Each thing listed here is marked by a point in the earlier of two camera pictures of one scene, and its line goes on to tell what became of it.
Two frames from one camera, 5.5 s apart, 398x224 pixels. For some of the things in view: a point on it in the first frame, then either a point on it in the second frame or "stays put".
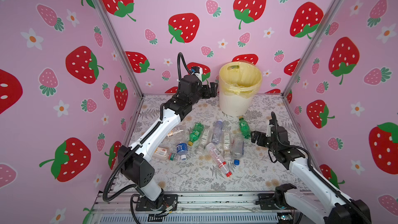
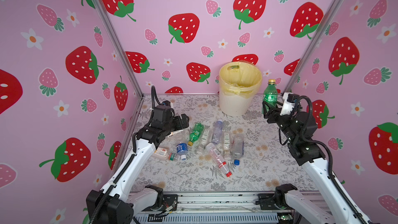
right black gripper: [259, 141] → [273, 112]
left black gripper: [211, 91] → [184, 122]
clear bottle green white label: [227, 153] stays put
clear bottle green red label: [161, 154] stays put
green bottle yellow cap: [244, 128] → [270, 95]
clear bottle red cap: [214, 152] stays put
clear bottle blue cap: [238, 144] stays put
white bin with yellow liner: [239, 83] stays put
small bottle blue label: [182, 150] stays put
